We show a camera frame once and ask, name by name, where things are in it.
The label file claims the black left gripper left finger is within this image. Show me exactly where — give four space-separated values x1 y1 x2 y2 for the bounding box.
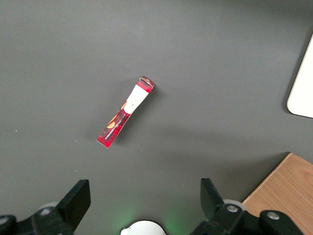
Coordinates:
0 179 91 235

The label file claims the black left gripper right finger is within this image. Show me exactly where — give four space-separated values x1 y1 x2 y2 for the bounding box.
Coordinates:
190 178 304 235

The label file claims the red cookie box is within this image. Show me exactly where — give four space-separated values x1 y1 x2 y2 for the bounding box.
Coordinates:
95 75 156 149

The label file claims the cream rectangular tray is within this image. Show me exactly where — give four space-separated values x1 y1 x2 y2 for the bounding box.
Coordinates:
286 33 313 118

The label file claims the wooden drawer cabinet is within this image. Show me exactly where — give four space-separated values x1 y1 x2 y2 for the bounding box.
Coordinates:
241 152 313 235

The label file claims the grey table cover mat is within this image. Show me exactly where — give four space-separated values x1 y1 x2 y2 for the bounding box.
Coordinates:
0 0 313 235

